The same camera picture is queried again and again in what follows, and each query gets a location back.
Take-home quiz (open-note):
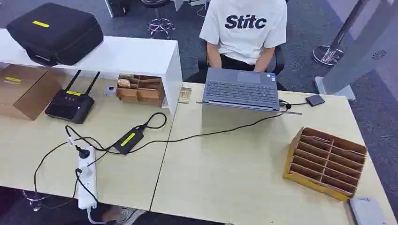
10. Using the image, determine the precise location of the black office chair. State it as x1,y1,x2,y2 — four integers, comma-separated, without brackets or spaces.
186,45,287,91

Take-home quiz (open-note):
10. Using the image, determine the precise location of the grey sneaker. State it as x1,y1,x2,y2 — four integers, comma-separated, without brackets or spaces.
116,208,147,225

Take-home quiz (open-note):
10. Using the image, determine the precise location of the white power strip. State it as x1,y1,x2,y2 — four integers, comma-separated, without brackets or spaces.
77,146,98,210

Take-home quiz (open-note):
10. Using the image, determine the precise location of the black adapter mains cable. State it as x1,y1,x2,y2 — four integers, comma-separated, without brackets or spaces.
64,112,168,155

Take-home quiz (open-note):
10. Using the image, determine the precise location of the person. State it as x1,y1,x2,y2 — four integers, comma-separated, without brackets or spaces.
199,0,288,73

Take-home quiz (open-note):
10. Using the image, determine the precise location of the grey panel floor stand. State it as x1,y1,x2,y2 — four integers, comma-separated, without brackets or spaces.
314,0,398,101

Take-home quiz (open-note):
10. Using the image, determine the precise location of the black router with antennas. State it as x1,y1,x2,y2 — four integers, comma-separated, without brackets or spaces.
44,70,101,125

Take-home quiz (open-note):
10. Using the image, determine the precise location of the brown cardboard box yellow label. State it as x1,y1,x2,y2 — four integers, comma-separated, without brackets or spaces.
0,64,63,121

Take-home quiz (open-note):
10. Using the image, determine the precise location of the small wooden box of cards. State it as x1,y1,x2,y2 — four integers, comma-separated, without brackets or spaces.
115,73,166,108

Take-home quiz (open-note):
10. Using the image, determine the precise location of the chrome chair base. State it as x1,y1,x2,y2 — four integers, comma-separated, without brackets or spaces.
22,189,52,213

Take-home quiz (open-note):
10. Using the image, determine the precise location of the black carrying case yellow label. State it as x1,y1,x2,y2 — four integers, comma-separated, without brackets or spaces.
6,2,104,67

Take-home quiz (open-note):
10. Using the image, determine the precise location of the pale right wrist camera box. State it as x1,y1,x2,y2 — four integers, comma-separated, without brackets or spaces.
349,196,389,225

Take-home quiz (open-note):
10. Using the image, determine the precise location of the white desk shelf riser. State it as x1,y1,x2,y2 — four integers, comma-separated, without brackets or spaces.
0,28,183,115

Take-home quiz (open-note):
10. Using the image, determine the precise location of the small black external drive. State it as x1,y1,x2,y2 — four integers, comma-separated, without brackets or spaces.
306,94,325,107

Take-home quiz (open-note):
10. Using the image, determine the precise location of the black power adapter yellow label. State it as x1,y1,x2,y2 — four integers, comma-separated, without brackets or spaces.
112,126,145,155

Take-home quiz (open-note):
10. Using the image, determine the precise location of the stack of cards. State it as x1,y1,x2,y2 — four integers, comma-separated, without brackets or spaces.
178,87,192,104

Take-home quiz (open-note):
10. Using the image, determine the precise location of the white power strip cord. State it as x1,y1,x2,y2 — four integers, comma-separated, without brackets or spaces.
86,207,108,225

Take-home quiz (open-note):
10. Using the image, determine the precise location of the black plug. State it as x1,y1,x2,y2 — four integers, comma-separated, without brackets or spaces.
75,145,91,159

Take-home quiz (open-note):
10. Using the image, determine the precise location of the black laptop power cable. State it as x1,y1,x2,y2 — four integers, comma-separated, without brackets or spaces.
129,100,293,154

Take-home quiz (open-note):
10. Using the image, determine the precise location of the wooden divided card box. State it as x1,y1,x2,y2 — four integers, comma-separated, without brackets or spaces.
283,127,368,202

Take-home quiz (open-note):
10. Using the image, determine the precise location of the thin black looping cable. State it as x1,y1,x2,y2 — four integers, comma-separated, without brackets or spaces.
33,141,100,209

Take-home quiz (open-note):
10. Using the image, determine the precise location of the chrome stool base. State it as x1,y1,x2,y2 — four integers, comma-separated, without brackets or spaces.
141,0,176,40

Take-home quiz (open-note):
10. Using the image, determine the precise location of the grey laptop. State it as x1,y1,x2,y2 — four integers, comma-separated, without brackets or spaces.
196,67,303,116

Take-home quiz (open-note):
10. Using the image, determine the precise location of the round chrome stand with pole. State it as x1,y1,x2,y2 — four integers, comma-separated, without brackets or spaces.
312,0,371,68

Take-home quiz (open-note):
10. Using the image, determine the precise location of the short black drive cable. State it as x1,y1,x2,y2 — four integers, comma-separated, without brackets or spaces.
279,99,308,108

